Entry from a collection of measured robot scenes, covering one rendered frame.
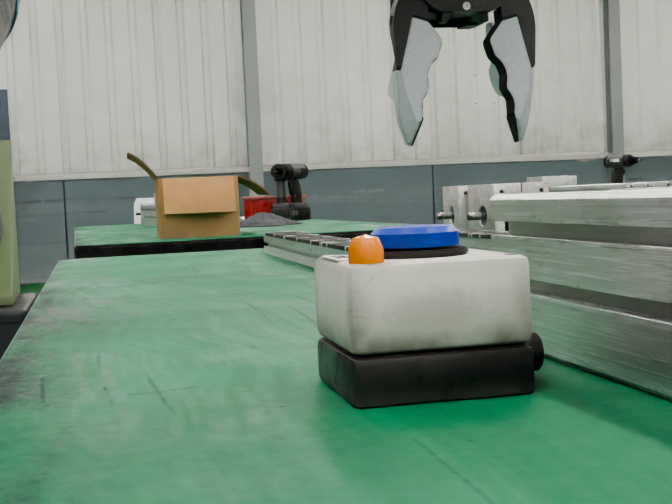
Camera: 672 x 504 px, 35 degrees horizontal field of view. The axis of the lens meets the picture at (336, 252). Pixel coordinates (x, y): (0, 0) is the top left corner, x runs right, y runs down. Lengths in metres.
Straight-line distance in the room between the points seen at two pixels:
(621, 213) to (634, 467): 0.15
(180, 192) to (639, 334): 2.28
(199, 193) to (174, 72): 8.96
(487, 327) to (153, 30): 11.28
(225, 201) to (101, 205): 8.84
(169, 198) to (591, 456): 2.36
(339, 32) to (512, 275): 11.55
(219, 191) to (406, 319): 2.27
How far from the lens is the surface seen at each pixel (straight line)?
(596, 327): 0.51
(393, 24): 0.80
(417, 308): 0.45
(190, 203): 2.69
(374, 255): 0.45
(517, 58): 0.83
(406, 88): 0.80
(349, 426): 0.42
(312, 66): 11.85
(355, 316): 0.44
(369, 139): 11.95
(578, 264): 0.52
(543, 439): 0.39
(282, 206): 4.08
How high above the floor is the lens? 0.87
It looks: 3 degrees down
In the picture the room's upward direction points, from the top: 3 degrees counter-clockwise
